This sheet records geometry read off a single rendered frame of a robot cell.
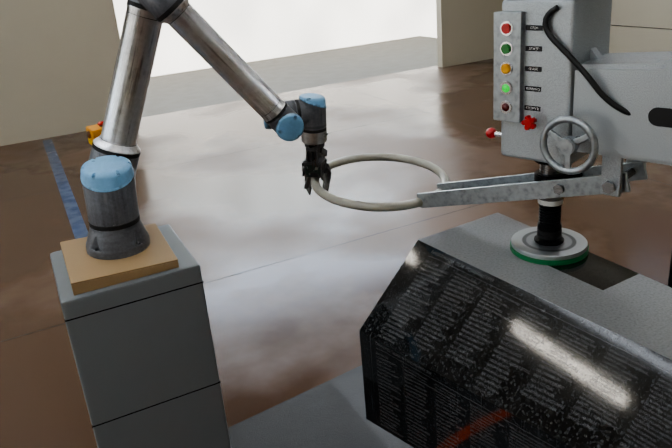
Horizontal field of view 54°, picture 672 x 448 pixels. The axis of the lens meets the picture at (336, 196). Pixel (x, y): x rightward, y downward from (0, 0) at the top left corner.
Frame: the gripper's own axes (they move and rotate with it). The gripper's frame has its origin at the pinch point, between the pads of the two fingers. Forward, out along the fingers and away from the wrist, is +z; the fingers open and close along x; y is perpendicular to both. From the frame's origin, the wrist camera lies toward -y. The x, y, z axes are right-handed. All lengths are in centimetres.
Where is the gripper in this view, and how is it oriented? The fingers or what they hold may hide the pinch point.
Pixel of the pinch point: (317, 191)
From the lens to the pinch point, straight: 240.9
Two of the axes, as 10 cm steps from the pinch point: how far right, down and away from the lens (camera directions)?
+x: 9.7, 0.8, -2.2
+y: -2.3, 4.1, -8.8
